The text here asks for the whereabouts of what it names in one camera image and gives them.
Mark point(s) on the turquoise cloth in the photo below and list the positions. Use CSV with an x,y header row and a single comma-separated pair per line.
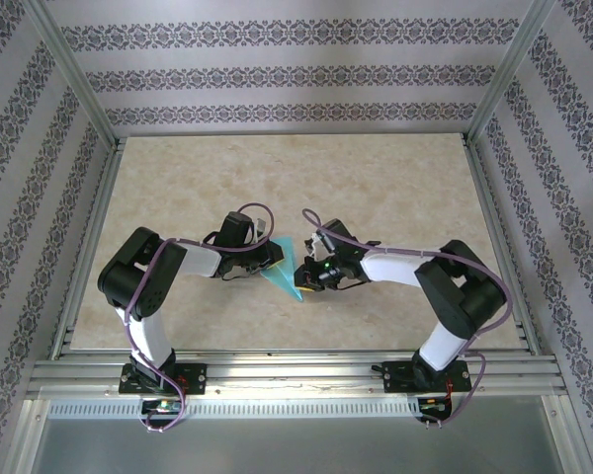
x,y
286,276

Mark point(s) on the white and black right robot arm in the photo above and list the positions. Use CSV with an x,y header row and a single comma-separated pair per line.
x,y
385,266

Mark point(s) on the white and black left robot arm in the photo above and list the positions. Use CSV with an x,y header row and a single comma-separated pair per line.
x,y
200,259

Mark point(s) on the grey metal shelf panel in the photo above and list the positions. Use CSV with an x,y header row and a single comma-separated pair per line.
x,y
296,444

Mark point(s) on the small circuit board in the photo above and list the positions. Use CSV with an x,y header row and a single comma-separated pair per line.
x,y
163,406
432,406

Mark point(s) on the long aluminium frame rail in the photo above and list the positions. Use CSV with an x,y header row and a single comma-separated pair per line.
x,y
296,375

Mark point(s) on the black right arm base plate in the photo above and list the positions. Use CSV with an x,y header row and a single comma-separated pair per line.
x,y
400,377

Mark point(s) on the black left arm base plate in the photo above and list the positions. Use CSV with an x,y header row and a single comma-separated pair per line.
x,y
195,377

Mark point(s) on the aluminium side rail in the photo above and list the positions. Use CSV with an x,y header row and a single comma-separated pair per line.
x,y
99,207
489,207

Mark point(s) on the aluminium frame post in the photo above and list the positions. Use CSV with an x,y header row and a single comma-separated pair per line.
x,y
69,69
511,69

